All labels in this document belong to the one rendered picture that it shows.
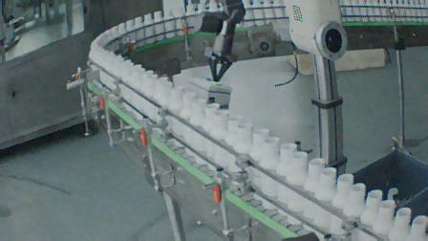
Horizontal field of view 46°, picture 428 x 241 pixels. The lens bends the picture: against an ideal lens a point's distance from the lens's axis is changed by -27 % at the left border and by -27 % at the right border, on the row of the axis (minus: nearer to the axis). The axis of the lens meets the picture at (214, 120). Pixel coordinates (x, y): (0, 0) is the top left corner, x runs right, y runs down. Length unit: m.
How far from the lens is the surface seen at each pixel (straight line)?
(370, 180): 1.80
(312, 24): 2.20
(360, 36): 3.60
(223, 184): 1.47
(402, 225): 1.05
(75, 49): 4.92
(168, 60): 3.33
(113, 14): 6.98
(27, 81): 4.87
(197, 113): 1.73
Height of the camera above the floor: 1.70
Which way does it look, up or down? 20 degrees down
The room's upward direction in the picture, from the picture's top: 7 degrees counter-clockwise
